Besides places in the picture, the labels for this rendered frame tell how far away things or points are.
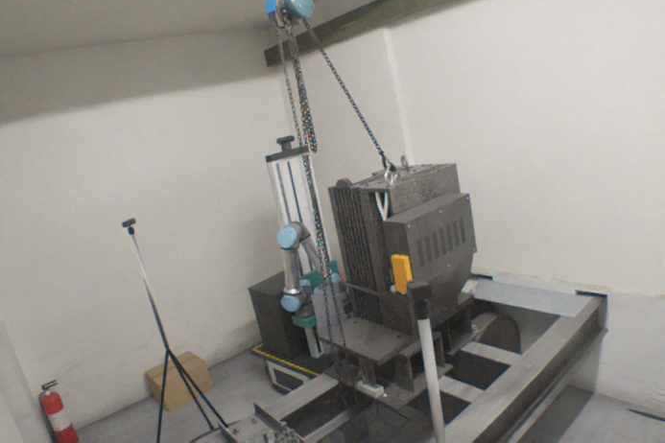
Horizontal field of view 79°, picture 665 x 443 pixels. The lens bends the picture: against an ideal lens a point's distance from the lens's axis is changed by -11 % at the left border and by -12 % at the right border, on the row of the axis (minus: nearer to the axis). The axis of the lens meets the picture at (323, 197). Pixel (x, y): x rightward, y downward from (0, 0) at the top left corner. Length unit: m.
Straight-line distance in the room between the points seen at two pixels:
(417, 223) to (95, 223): 2.62
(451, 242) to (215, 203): 2.48
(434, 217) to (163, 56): 2.79
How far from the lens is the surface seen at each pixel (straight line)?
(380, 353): 2.11
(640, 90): 2.60
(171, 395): 3.85
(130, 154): 3.83
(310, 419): 2.48
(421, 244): 1.93
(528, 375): 2.29
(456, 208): 2.10
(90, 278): 3.83
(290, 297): 2.77
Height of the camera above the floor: 1.97
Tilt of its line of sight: 10 degrees down
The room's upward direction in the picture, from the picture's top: 12 degrees counter-clockwise
